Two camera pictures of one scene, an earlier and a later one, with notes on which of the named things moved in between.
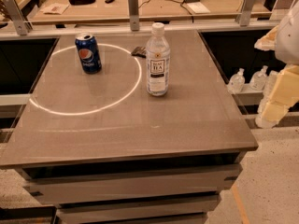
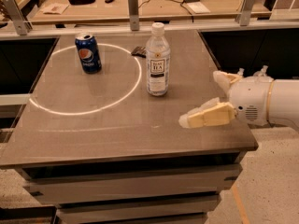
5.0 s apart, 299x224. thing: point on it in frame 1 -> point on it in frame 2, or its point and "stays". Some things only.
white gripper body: [289, 39] -> [249, 97]
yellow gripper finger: [267, 43] -> [224, 79]
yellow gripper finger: [282, 91] -> [214, 112]
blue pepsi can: [89, 52] stays
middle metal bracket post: [133, 7] stays
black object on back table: [82, 2] stays
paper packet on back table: [56, 8] stays
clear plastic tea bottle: [158, 56] stays
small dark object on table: [139, 51] stays
